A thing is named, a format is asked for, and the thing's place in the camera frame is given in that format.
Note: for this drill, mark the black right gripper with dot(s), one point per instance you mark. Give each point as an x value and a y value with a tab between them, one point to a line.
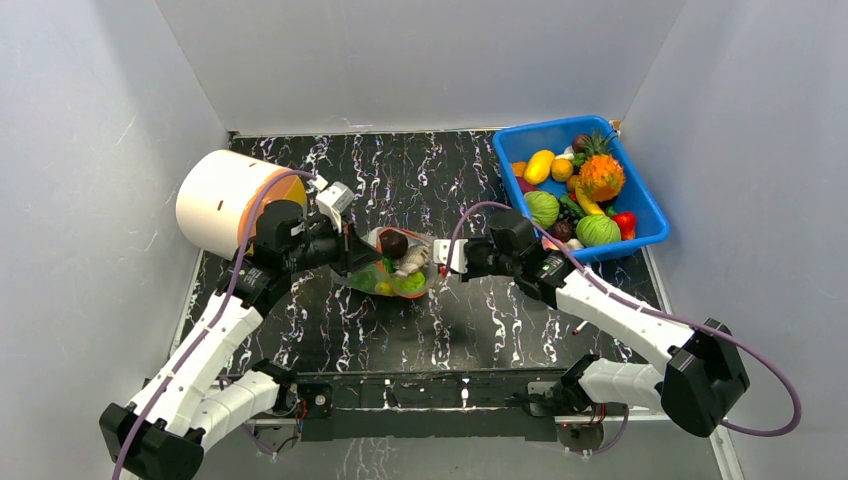
468	258

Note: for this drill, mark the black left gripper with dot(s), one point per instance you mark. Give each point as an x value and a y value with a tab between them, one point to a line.
353	254

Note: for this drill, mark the green toy lettuce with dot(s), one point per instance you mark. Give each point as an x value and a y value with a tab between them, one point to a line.
365	279

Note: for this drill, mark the dark purple toy eggplant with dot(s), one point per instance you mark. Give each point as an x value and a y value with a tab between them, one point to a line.
393	244

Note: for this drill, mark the clear orange zip top bag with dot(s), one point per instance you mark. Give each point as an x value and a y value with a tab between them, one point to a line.
431	271

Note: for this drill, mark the light green toy fruit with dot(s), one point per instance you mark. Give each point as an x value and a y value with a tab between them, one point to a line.
412	283

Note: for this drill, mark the grey toy fish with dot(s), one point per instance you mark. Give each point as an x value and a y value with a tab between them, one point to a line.
416	258

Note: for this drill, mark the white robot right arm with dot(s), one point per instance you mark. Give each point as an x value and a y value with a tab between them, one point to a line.
694	375

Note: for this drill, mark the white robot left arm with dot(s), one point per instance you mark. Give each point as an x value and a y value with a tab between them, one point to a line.
164	431

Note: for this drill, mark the pink toy peach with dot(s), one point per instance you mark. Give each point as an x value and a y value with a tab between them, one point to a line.
550	245

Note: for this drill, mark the dark red toy fruit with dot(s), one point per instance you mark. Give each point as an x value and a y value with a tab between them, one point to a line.
562	230

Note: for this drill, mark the green toy cabbage small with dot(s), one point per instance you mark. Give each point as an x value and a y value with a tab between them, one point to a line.
543	207

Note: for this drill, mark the green toy cabbage large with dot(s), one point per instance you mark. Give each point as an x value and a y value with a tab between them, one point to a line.
597	230

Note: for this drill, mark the small yellow toy banana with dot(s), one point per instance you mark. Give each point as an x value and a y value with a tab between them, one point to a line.
589	206

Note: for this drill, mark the yellow toy mango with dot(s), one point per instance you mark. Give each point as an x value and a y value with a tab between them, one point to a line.
538	167

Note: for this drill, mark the pink white marker pen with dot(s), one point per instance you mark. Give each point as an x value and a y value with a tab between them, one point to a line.
578	329

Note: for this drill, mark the orange toy pineapple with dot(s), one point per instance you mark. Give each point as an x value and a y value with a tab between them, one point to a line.
601	176

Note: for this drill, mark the red toy pepper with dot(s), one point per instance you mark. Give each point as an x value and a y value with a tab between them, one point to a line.
627	223

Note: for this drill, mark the blue plastic bin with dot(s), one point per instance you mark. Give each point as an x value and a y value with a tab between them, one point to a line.
519	143

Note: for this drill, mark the white orange cylinder drum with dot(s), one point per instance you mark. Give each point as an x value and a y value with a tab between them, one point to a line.
215	199

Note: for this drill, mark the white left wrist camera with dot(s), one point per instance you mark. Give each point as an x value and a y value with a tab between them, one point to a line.
334	199

